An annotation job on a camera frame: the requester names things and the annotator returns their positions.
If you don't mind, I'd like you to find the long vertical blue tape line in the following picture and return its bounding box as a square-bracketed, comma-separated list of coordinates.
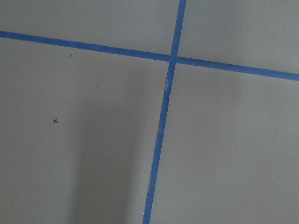
[142, 0, 186, 224]

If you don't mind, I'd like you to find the horizontal blue tape line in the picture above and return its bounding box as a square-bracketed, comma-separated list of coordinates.
[0, 31, 299, 81]

